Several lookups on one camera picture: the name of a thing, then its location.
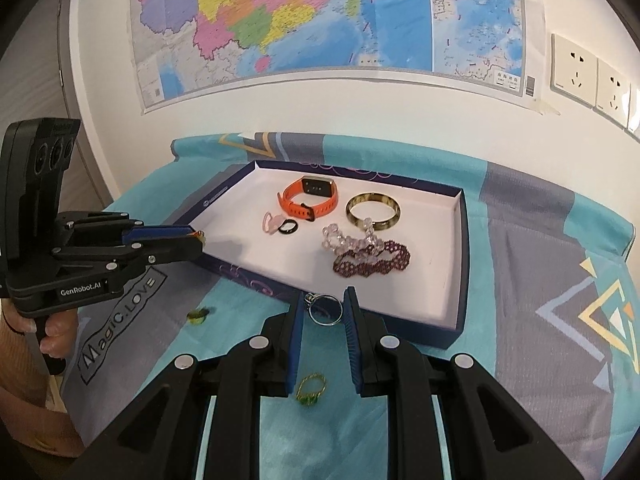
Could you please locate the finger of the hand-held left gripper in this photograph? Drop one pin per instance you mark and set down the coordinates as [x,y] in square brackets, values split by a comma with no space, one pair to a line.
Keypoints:
[170,250]
[160,232]

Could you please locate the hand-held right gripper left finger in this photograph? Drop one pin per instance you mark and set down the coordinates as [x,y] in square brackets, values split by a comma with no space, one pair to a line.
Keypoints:
[296,342]

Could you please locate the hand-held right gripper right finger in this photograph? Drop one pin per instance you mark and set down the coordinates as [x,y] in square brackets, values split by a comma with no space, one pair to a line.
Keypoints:
[352,342]

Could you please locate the small gold jewelry piece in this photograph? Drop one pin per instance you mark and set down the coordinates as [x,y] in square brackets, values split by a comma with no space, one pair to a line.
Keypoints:
[200,236]

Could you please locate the navy patterned shallow box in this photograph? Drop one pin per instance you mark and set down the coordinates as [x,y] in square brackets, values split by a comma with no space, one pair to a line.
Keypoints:
[280,260]

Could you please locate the person's left forearm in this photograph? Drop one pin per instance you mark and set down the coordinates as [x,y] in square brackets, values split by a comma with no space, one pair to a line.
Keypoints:
[30,395]

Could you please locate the person's left hand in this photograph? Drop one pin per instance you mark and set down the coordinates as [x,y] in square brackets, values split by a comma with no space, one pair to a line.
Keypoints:
[60,332]

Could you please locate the tortoiseshell bangle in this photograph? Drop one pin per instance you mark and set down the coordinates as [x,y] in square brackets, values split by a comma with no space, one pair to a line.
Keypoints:
[352,220]

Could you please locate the orange smart watch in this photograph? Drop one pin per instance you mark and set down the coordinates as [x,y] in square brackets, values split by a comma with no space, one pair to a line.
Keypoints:
[320,207]

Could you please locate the grey cabinet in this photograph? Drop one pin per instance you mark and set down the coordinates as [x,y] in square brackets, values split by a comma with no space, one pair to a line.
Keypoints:
[55,60]

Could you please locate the teal and grey printed blanket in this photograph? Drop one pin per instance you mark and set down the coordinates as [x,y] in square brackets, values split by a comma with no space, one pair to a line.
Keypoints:
[525,270]

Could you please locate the colourful wall map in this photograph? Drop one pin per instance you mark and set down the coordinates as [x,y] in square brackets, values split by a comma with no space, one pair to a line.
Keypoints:
[300,20]

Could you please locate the white wall socket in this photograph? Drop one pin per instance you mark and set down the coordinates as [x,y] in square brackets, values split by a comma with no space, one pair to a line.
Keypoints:
[614,92]
[635,110]
[575,70]

